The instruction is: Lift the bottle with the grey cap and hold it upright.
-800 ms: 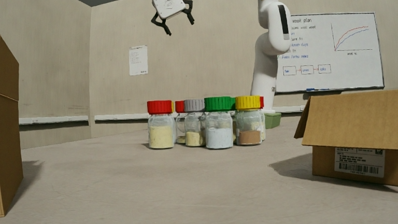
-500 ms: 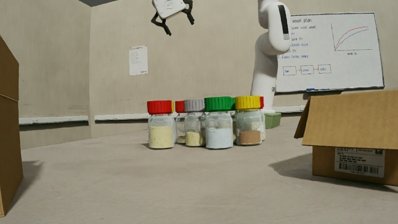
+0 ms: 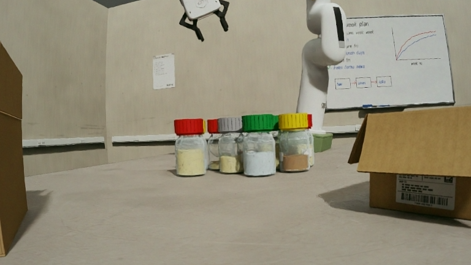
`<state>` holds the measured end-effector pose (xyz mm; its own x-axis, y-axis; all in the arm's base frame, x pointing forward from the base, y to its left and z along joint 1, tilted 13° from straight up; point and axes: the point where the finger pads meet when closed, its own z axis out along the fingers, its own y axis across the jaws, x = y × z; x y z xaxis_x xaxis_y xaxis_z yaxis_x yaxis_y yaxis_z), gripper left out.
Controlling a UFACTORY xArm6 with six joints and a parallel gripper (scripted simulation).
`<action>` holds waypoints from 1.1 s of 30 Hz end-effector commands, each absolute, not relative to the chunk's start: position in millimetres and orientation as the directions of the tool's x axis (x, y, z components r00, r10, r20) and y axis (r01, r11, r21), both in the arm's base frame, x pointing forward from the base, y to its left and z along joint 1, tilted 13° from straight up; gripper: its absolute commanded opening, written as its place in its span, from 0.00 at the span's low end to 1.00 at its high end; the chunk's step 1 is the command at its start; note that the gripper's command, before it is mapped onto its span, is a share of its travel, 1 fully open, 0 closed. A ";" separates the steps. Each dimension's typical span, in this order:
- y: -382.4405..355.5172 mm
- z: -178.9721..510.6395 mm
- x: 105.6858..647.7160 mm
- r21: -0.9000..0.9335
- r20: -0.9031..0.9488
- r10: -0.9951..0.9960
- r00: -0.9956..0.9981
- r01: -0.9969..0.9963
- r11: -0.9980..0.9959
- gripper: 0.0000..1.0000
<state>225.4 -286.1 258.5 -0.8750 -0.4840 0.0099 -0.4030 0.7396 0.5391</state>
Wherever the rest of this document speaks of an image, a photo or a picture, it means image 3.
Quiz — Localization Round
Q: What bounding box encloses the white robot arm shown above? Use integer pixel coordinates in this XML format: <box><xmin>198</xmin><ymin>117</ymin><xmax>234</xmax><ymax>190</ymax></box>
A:
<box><xmin>296</xmin><ymin>0</ymin><xmax>347</xmax><ymax>135</ymax></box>

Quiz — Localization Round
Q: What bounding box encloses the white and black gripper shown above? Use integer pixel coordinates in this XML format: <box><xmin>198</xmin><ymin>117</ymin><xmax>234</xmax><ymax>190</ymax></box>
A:
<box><xmin>180</xmin><ymin>0</ymin><xmax>229</xmax><ymax>42</ymax></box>

